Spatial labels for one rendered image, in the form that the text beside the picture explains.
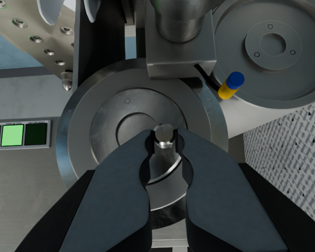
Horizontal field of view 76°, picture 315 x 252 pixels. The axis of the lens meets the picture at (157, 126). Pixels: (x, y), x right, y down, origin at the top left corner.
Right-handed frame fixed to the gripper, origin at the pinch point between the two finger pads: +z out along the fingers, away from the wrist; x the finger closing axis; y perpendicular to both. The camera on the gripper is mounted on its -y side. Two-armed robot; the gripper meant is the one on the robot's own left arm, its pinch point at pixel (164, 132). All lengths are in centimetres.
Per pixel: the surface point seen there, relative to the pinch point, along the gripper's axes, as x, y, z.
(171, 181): 0.3, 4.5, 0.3
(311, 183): 15.5, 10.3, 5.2
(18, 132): -37, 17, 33
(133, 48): -29, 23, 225
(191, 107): 2.3, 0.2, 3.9
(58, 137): -9.1, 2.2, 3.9
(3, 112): -194, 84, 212
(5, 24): -25.8, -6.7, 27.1
